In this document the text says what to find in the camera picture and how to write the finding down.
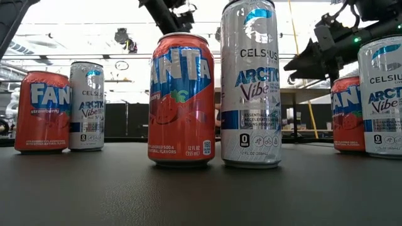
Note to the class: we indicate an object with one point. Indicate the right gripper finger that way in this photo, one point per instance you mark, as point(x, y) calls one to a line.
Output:
point(333, 75)
point(311, 62)

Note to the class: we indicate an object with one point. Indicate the red Fanta strawberry can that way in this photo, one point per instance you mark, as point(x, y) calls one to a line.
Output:
point(182, 132)
point(42, 125)
point(347, 132)

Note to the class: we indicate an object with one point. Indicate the silver Celsius Arctic Vibe can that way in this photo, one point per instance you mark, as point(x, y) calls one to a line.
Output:
point(383, 132)
point(89, 125)
point(251, 125)

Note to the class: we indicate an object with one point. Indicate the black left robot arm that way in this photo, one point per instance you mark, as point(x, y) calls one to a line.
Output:
point(157, 15)

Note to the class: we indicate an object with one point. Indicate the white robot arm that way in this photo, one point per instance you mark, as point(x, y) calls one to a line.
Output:
point(12, 106)

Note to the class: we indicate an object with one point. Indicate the small black ceiling device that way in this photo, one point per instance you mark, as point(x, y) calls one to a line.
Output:
point(289, 81)

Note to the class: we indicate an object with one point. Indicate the background wooden desk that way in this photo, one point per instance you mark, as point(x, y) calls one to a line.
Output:
point(301, 130)

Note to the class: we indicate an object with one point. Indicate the person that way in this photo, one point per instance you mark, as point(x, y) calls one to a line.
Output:
point(218, 116)

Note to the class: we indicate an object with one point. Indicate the black partition panel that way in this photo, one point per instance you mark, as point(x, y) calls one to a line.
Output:
point(116, 120)
point(138, 120)

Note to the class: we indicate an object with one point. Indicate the black ceiling-mounted device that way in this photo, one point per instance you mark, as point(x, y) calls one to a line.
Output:
point(122, 36)

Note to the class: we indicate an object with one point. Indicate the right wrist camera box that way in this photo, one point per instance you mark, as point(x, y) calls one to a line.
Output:
point(323, 36)

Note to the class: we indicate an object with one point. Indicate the wooden shelf with black frame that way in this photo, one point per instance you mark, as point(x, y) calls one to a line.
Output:
point(307, 95)

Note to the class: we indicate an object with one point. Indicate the black table frame rail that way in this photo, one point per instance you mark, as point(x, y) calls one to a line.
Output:
point(125, 140)

